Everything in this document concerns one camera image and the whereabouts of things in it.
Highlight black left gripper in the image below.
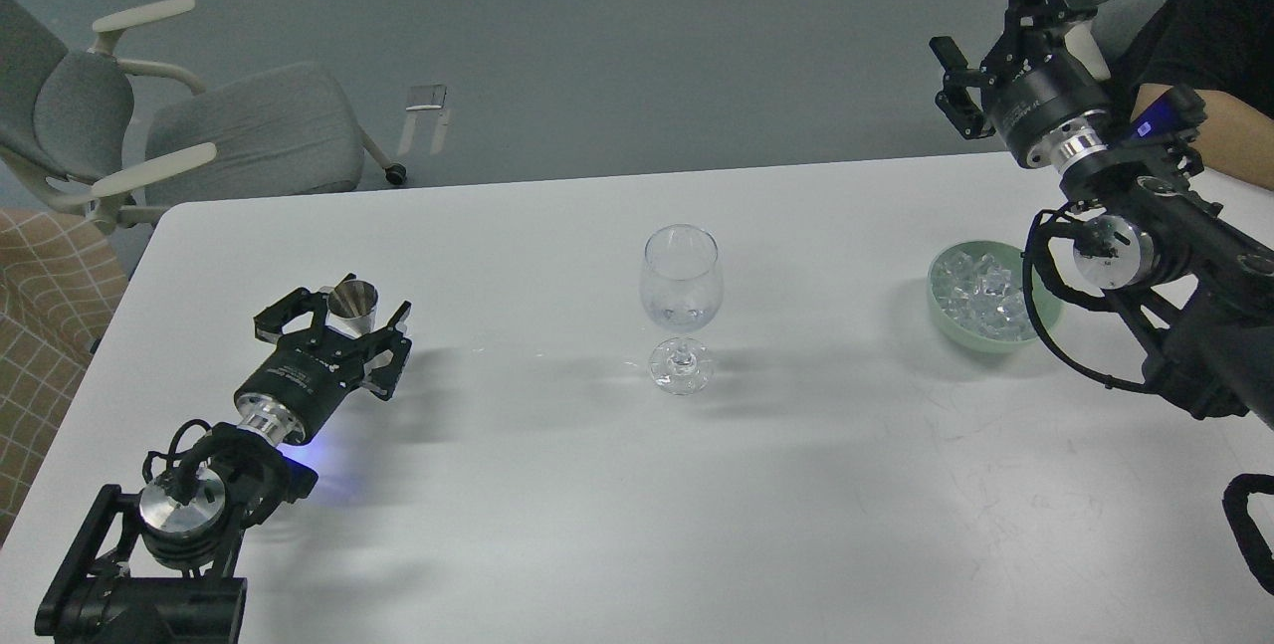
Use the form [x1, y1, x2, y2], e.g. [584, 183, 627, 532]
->
[234, 289, 412, 446]

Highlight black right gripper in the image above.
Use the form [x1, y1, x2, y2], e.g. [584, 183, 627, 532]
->
[930, 0, 1110, 170]

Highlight steel double jigger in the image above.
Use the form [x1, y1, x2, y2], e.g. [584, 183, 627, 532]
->
[325, 278, 378, 338]

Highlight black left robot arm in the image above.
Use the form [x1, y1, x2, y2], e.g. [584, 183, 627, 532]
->
[34, 274, 412, 643]

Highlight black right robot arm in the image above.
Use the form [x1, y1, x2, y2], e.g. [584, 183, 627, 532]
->
[930, 0, 1273, 423]

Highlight clear ice cubes pile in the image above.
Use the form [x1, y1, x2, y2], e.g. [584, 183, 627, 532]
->
[930, 250, 1036, 340]

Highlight clear wine glass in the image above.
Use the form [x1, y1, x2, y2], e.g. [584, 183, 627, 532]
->
[640, 224, 725, 397]

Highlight seated person black shirt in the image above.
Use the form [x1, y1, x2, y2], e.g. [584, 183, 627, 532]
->
[1108, 0, 1273, 189]

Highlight green bowl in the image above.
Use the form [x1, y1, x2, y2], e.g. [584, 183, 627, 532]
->
[927, 241, 1063, 355]

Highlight metal floor plate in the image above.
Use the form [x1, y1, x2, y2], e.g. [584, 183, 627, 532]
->
[404, 85, 448, 112]

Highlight beige checkered cloth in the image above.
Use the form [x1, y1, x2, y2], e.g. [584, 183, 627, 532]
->
[1, 207, 127, 538]

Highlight grey office chair left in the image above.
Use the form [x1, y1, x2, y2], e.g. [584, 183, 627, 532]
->
[1, 0, 408, 233]

